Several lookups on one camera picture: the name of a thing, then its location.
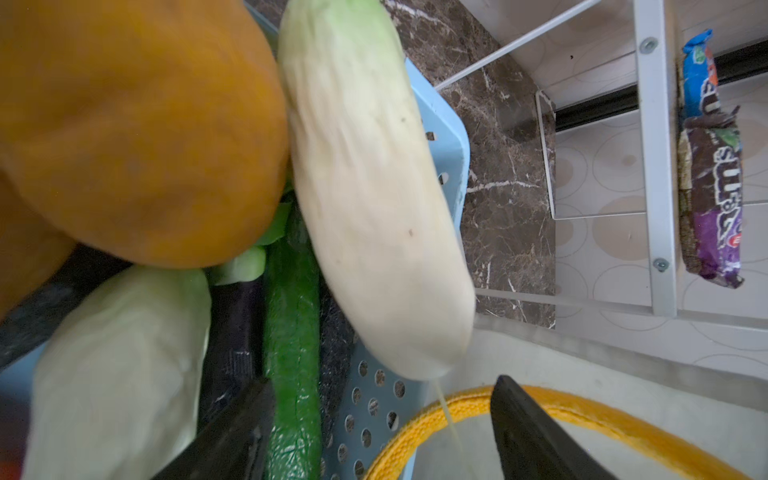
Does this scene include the dark candy packet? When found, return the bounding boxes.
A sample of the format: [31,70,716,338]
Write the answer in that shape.
[678,109,744,289]

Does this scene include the black right frame post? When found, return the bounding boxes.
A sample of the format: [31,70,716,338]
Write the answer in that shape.
[554,38,768,133]

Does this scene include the blue candy packet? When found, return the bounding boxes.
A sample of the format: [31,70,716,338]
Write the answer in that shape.
[682,29,721,118]

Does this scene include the white toy radish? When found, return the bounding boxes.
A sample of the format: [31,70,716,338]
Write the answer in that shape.
[278,1,475,381]

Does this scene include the white wire wooden shelf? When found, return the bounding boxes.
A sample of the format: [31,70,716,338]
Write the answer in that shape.
[434,0,768,331]

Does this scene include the green toy cucumber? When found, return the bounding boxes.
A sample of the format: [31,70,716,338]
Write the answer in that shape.
[264,205,322,479]

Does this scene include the dark toy eggplant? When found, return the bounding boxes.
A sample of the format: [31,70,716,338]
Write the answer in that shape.
[197,278,265,432]

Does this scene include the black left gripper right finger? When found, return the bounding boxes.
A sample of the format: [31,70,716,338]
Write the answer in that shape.
[490,375,614,479]

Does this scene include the blue perforated plastic basket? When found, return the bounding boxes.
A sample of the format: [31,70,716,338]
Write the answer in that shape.
[0,2,472,480]

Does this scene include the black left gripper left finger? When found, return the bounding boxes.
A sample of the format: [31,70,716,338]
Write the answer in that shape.
[154,378,276,480]

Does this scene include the white grocery bag yellow handles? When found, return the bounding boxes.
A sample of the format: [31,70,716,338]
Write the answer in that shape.
[366,315,767,479]

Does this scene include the white toy daikon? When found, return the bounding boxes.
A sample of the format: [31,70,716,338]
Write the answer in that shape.
[22,265,211,479]

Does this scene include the orange toy pumpkin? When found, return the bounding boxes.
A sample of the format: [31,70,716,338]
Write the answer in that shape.
[1,1,289,268]

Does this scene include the brown toy potato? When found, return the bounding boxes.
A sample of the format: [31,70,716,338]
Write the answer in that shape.
[1,174,77,321]

